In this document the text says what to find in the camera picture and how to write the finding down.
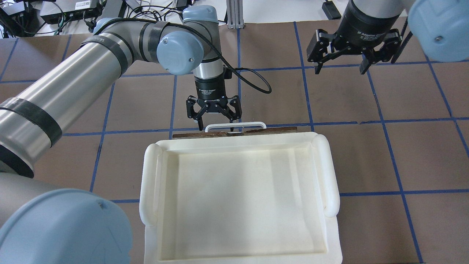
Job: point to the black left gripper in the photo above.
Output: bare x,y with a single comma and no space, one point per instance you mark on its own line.
210,89

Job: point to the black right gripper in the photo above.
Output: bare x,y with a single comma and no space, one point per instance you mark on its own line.
361,26

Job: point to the wooden drawer with white handle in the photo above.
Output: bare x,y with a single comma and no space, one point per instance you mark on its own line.
235,129

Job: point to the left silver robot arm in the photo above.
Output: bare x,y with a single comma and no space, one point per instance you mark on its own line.
45,224

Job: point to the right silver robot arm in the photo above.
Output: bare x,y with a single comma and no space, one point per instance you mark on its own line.
440,26

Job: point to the black power adapter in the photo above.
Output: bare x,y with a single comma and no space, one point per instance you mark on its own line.
330,10

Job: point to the white plastic tray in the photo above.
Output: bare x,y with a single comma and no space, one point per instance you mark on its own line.
258,199

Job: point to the aluminium frame post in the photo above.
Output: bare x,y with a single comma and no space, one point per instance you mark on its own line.
234,14

